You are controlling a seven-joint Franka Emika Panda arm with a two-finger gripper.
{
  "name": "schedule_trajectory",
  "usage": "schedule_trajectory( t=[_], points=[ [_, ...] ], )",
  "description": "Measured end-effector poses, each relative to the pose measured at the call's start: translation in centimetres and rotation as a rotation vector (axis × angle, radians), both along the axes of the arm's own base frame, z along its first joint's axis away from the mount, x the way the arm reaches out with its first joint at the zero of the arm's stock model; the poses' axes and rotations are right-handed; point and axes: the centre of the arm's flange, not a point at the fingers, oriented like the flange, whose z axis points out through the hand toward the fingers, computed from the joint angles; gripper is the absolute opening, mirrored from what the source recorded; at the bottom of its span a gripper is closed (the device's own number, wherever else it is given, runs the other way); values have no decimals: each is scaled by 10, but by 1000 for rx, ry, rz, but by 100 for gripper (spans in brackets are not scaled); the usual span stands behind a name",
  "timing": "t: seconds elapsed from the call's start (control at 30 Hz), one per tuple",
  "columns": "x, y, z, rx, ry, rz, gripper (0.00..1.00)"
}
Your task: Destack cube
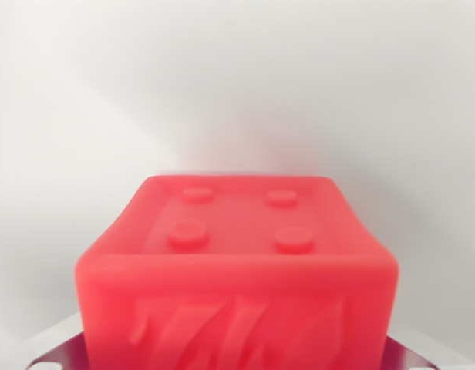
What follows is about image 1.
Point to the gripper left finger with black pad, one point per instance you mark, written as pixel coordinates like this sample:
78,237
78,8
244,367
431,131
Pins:
60,347

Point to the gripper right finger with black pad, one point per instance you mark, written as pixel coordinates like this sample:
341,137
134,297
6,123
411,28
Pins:
411,352

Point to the red cube with studs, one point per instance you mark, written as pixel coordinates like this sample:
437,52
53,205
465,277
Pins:
237,277

